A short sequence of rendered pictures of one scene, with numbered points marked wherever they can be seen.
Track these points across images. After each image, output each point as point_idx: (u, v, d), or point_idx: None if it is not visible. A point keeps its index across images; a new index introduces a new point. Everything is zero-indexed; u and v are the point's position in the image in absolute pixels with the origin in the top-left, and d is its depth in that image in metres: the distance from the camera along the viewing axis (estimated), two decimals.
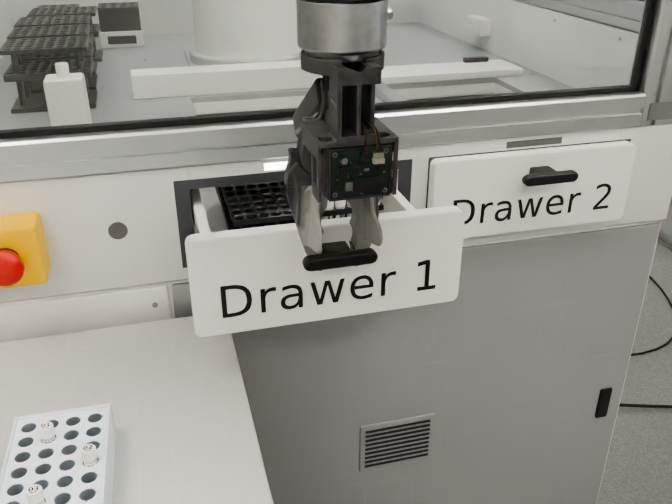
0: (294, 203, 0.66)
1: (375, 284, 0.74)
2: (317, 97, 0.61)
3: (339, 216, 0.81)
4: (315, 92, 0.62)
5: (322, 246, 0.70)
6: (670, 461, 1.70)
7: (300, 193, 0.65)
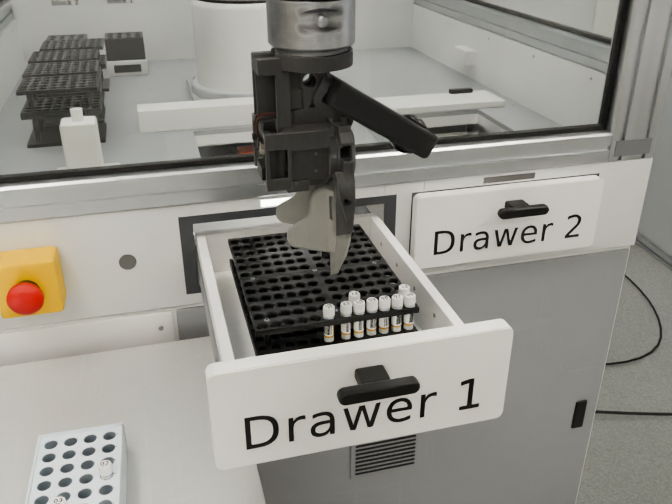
0: None
1: (414, 406, 0.67)
2: None
3: (370, 320, 0.74)
4: None
5: (358, 373, 0.63)
6: (650, 466, 1.78)
7: None
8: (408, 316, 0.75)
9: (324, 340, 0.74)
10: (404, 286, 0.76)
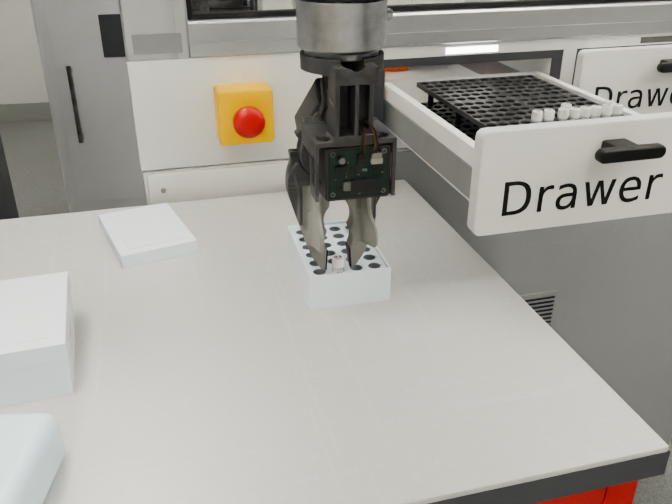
0: (296, 203, 0.66)
1: (642, 186, 0.74)
2: (317, 97, 0.61)
3: None
4: (315, 92, 0.62)
5: (607, 142, 0.70)
6: None
7: (301, 193, 0.65)
8: None
9: None
10: (609, 100, 0.83)
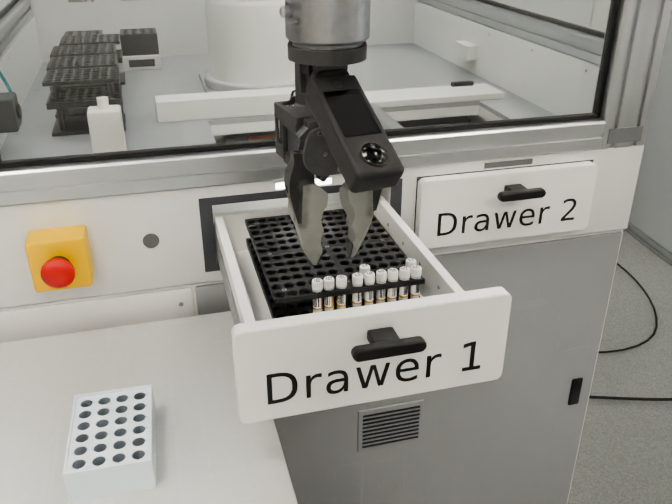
0: (372, 189, 0.69)
1: (420, 366, 0.73)
2: None
3: (379, 290, 0.80)
4: (354, 87, 0.64)
5: (370, 333, 0.69)
6: (645, 449, 1.84)
7: None
8: (414, 287, 0.81)
9: (337, 309, 0.80)
10: (411, 260, 0.82)
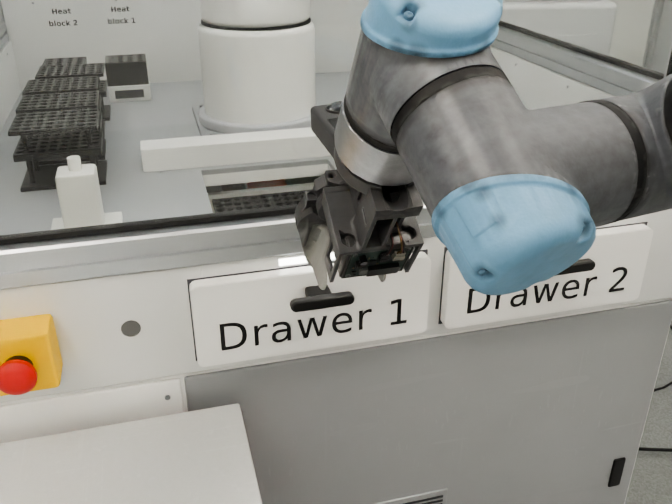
0: (302, 230, 0.64)
1: (354, 320, 0.86)
2: None
3: None
4: None
5: (307, 289, 0.81)
6: None
7: (310, 229, 0.62)
8: None
9: None
10: None
